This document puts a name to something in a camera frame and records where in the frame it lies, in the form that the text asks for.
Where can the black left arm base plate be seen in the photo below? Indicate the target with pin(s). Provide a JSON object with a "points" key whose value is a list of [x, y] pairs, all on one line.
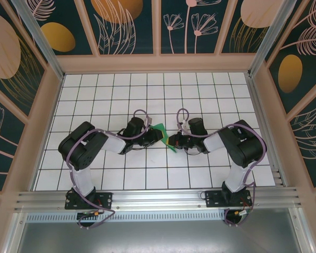
{"points": [[105, 200]]}

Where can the long aluminium mounting rail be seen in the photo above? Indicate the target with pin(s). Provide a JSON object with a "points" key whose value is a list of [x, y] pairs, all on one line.
{"points": [[158, 199]]}

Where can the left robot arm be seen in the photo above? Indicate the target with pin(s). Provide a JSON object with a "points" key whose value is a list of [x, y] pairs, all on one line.
{"points": [[79, 150]]}

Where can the grey metal shelf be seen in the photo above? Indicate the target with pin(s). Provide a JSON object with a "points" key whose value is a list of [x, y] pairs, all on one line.
{"points": [[158, 237]]}

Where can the green paper sheet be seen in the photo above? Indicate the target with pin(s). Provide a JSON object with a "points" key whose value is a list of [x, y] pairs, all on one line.
{"points": [[159, 127]]}

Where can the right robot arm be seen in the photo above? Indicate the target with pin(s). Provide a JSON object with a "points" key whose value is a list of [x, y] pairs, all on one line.
{"points": [[245, 147]]}

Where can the aluminium corner post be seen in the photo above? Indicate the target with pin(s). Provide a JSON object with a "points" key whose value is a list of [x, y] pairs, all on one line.
{"points": [[270, 39], [43, 44]]}

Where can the aluminium side rail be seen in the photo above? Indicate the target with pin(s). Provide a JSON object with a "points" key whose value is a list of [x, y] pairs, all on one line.
{"points": [[258, 105]]}

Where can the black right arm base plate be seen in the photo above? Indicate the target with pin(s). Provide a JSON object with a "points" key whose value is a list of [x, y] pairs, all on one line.
{"points": [[213, 200]]}

